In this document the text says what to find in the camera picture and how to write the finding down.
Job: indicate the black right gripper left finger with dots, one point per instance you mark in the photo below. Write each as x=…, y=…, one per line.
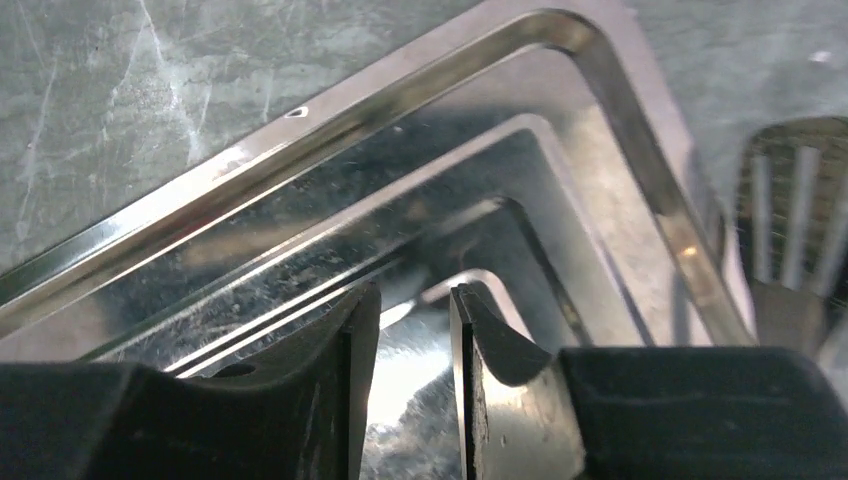
x=295, y=410

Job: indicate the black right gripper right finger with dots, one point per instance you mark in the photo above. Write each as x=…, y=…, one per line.
x=637, y=412

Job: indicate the silver metal tray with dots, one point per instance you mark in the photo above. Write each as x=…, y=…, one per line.
x=531, y=150

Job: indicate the silver metal tongs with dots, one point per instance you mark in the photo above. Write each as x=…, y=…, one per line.
x=791, y=208

